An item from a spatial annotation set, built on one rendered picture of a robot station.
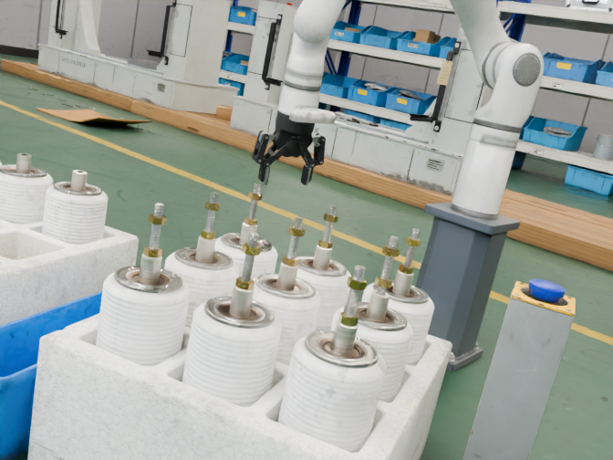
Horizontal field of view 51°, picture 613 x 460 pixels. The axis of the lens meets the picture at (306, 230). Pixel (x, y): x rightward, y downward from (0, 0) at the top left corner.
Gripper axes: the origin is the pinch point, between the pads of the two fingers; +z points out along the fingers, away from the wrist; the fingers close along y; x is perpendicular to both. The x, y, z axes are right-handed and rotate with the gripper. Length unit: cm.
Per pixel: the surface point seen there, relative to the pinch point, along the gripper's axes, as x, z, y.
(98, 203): 10.2, 0.0, 38.3
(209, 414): 62, 0, 38
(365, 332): 59, -5, 19
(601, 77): -226, 1, -381
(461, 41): -122, -20, -143
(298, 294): 50, -5, 23
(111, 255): 12.8, 8.0, 36.2
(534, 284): 64, -12, 1
